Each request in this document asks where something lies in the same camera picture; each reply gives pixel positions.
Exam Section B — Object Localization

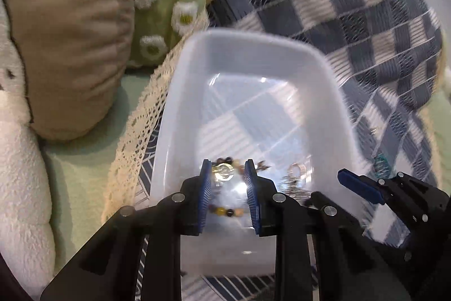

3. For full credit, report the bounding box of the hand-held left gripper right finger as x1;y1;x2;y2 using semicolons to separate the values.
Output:
244;159;412;301

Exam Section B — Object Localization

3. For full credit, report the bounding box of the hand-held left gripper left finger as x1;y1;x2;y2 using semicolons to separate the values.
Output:
40;160;214;301

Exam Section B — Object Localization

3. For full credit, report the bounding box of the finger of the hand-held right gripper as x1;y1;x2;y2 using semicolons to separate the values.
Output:
337;168;404;206

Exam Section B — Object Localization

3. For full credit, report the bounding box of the multicolour bead bracelet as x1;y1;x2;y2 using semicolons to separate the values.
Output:
208;156;248;220

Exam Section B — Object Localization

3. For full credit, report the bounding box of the turquoise bead bracelet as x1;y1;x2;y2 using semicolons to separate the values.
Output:
374;153;389;179

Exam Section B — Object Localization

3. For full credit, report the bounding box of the silver chain necklace black pendant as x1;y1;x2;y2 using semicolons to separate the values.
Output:
277;177;312;201

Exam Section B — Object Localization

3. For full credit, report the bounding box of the chunky silver ring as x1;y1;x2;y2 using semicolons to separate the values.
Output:
287;162;312;180

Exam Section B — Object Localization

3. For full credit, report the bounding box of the translucent plastic container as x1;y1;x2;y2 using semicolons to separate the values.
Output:
150;29;375;280

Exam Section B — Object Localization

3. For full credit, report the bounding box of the green flower pillow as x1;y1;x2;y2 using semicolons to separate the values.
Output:
123;0;220;68

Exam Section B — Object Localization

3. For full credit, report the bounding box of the blue white patterned cloth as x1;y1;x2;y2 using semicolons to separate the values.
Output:
134;0;445;301

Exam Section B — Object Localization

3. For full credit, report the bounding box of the white plush cushion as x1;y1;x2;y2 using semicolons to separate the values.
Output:
0;0;58;299

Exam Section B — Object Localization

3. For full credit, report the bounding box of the brown pillow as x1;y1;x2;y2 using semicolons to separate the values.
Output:
2;0;136;142

